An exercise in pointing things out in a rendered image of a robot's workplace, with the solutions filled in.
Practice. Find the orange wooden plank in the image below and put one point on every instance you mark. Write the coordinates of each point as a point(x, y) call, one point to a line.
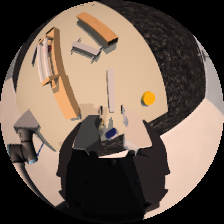
point(98, 27)

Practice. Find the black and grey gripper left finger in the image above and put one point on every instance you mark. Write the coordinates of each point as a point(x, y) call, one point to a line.
point(81, 140)

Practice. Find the orange short cylinder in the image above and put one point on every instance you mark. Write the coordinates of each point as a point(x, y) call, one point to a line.
point(148, 98)

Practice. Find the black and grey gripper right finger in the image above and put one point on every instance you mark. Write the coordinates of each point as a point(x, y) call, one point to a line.
point(143, 139)

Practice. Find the grey bar with cross pins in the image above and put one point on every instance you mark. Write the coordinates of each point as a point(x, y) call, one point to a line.
point(86, 48)

